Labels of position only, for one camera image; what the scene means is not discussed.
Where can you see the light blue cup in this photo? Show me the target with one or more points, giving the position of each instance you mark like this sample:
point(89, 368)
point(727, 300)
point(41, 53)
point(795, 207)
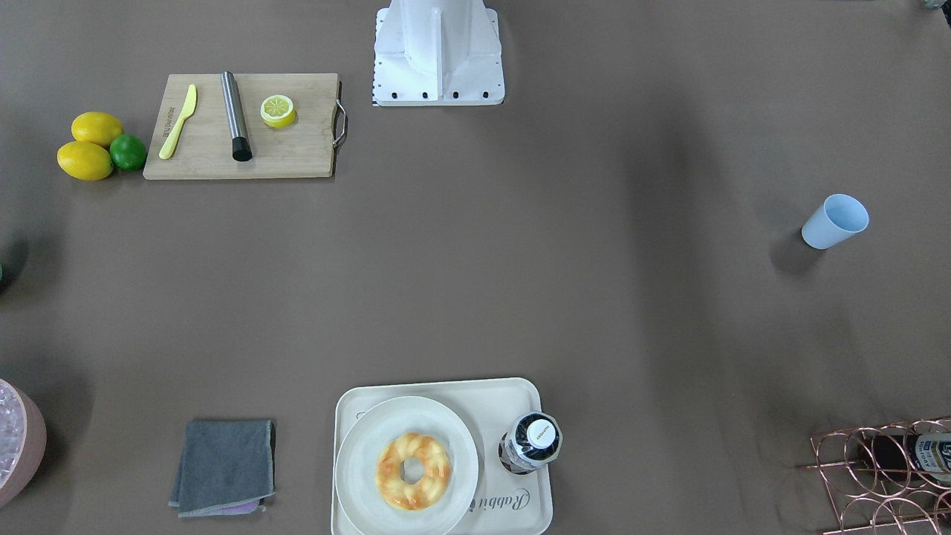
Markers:
point(840, 217)

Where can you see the pink bowl with ice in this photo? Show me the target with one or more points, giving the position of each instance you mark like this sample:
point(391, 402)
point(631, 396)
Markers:
point(22, 442)

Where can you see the tea bottle on tray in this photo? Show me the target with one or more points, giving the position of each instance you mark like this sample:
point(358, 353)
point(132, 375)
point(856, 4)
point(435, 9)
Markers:
point(532, 442)

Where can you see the cream round plate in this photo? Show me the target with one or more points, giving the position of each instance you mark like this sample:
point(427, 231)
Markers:
point(357, 459)

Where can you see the glazed donut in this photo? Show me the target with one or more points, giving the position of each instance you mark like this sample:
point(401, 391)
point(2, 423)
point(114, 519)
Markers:
point(413, 472)

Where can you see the cream serving tray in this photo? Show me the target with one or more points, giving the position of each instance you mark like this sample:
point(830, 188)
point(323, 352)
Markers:
point(503, 503)

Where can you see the half lemon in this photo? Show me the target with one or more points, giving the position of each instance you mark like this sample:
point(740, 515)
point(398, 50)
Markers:
point(277, 111)

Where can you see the steel muddler black tip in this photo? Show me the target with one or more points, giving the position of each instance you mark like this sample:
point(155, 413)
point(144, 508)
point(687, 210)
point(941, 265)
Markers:
point(240, 146)

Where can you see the gray folded cloth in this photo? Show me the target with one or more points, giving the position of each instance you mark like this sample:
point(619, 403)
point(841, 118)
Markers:
point(226, 468)

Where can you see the yellow plastic knife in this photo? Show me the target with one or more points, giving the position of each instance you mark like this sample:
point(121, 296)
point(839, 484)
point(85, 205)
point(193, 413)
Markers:
point(187, 110)

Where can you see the green lime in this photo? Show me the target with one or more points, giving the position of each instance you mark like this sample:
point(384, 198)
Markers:
point(128, 153)

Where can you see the yellow lemon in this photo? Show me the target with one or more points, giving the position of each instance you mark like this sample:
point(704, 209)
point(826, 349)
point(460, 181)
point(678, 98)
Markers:
point(85, 161)
point(96, 127)

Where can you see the rack bottle upper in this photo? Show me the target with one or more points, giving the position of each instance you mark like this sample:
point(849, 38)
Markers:
point(909, 458)

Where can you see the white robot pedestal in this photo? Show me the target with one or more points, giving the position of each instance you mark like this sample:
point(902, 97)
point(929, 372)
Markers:
point(437, 53)

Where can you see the copper wire bottle rack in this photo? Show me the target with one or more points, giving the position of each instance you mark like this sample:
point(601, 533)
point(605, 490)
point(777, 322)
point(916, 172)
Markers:
point(873, 483)

